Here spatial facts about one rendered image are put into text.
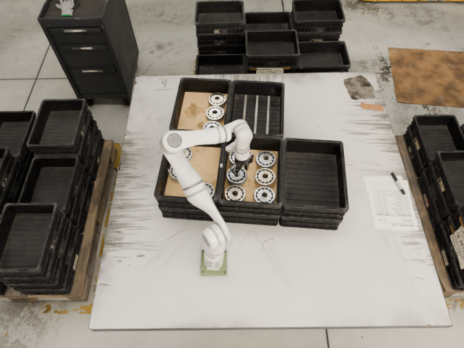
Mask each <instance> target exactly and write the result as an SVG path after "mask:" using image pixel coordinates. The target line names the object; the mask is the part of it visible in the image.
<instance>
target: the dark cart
mask: <svg viewBox="0 0 464 348"><path fill-rule="evenodd" d="M77 1H79V2H80V4H79V5H78V6H77V7H76V8H75V9H74V10H73V12H72V16H69V17H62V16H61V10H60V9H59V8H58V7H57V6H56V3H58V4H59V5H60V1H59V0H45V2H44V4H43V7H42V9H41V11H40V13H39V16H38V17H37V20H38V22H39V24H40V26H41V28H42V30H43V32H44V34H45V36H46V37H47V39H48V41H49V43H50V45H51V47H52V49H53V51H54V53H55V55H56V57H57V59H58V61H59V63H60V65H61V67H62V69H63V71H64V73H65V74H66V76H67V78H68V81H69V82H70V85H71V86H72V89H73V90H74V92H75V94H76V96H77V98H78V99H86V102H87V104H88V106H92V105H93V99H119V98H124V101H125V103H126V105H130V104H131V101H130V98H131V92H132V88H133V81H134V77H135V71H136V69H137V60H138V56H139V49H138V46H137V42H136V38H135V34H134V31H133V27H132V24H131V19H130V17H129V13H128V9H127V6H126V2H125V0H77Z"/></svg>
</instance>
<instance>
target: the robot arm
mask: <svg viewBox="0 0 464 348"><path fill-rule="evenodd" d="M231 133H234V134H235V136H236V139H235V141H234V142H233V143H231V144H229V145H228V146H227V147H226V152H234V160H235V164H234V166H230V169H231V172H232V173H233V174H234V175H235V176H236V177H237V176H239V172H240V171H241V169H242V167H243V166H244V168H245V169H246V170H248V169H249V164H250V163H252V161H253V157H254V155H253V154H252V153H250V143H251V140H252V138H253V134H252V132H251V129H250V128H249V126H248V124H247V122H246V121H244V120H243V119H237V120H235V121H234V122H231V123H229V124H227V125H225V126H218V127H213V128H205V129H201V130H170V131H168V132H166V133H164V135H163V136H162V137H161V138H160V141H159V147H160V149H161V151H162V152H163V154H164V155H165V157H166V158H167V160H168V161H169V163H170V165H171V166H172V168H173V170H174V172H175V175H176V177H177V179H178V181H179V183H180V186H181V187H182V190H183V192H184V194H185V196H186V198H187V200H188V201H189V202H190V203H191V204H193V205H194V206H196V207H197V208H199V209H202V210H203V211H205V212H206V213H208V214H209V215H210V216H211V217H212V219H213V221H214V222H215V223H214V224H212V225H211V226H208V227H207V228H205V229H204V230H203V231H202V238H203V244H204V264H205V266H206V270H213V271H219V270H220V267H221V266H222V265H223V261H224V250H225V242H227V241H228V240H230V239H231V233H230V230H229V228H228V226H227V225H226V223H225V221H224V220H223V218H222V216H221V215H220V213H219V211H218V210H217V208H216V206H215V204H214V202H213V200H212V198H211V196H210V194H209V192H208V190H207V187H206V185H205V183H204V181H203V180H202V178H201V177H200V175H199V173H198V172H197V171H196V170H195V169H194V168H193V167H192V166H191V164H190V163H189V161H188V160H187V158H186V156H185V154H184V151H183V149H185V148H188V147H191V146H196V145H203V144H219V143H223V142H228V141H230V140H231Z"/></svg>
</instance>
